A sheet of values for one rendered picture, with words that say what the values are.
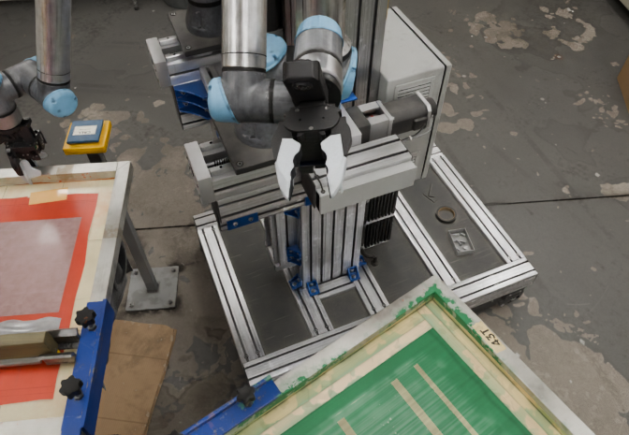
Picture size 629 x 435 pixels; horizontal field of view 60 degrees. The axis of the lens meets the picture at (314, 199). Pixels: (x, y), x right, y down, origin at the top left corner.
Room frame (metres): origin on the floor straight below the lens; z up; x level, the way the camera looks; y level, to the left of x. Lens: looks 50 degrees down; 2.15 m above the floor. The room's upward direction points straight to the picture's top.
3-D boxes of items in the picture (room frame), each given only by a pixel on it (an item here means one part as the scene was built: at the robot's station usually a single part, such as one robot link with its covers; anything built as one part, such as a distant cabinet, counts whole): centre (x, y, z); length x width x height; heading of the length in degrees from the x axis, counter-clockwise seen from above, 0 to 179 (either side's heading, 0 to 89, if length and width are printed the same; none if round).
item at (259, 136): (0.99, 0.12, 1.31); 0.15 x 0.15 x 0.10
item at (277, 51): (0.99, 0.11, 1.42); 0.13 x 0.12 x 0.14; 88
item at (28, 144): (1.10, 0.81, 1.12); 0.09 x 0.08 x 0.12; 95
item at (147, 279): (1.30, 0.74, 0.48); 0.22 x 0.22 x 0.96; 5
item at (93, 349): (0.51, 0.51, 0.97); 0.30 x 0.05 x 0.07; 5
